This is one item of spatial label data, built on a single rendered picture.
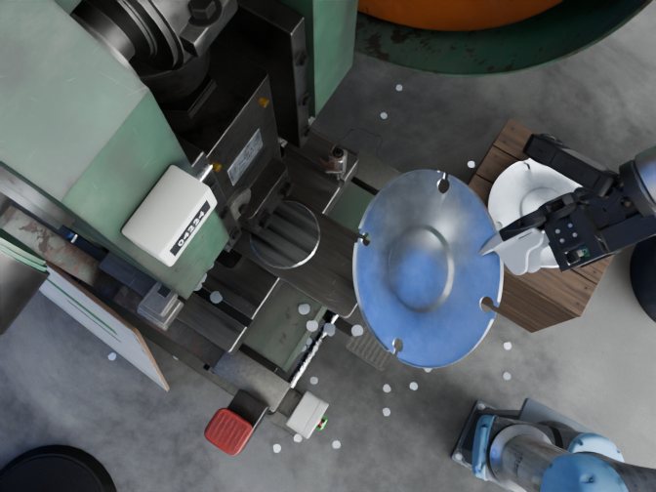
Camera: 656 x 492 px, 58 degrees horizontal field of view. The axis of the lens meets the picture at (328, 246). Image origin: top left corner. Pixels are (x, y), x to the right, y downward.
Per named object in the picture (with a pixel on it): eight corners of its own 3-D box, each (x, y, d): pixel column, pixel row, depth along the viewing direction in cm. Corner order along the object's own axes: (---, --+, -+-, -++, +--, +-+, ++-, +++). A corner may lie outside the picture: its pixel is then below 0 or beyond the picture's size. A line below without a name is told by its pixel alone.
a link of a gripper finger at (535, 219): (498, 242, 72) (565, 210, 67) (493, 230, 72) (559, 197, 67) (513, 241, 76) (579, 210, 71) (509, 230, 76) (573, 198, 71)
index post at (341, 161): (347, 169, 117) (348, 148, 107) (339, 182, 116) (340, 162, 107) (335, 162, 117) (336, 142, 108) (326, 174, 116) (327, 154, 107)
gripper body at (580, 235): (554, 274, 69) (660, 229, 61) (523, 208, 71) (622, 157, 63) (577, 269, 74) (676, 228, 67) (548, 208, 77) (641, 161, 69)
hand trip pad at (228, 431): (260, 426, 106) (255, 427, 99) (240, 456, 105) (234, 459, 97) (227, 403, 107) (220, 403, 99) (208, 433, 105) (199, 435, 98)
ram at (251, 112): (307, 178, 96) (301, 82, 68) (255, 254, 93) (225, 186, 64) (219, 125, 99) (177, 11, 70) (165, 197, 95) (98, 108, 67)
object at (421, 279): (340, 314, 102) (336, 314, 102) (381, 149, 95) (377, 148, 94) (466, 406, 81) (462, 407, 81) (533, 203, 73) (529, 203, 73)
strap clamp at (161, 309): (219, 255, 112) (209, 240, 102) (166, 331, 108) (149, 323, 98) (192, 238, 113) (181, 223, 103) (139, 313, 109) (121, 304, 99)
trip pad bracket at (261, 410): (275, 405, 123) (267, 405, 104) (249, 447, 121) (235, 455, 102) (252, 389, 124) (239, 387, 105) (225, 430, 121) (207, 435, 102)
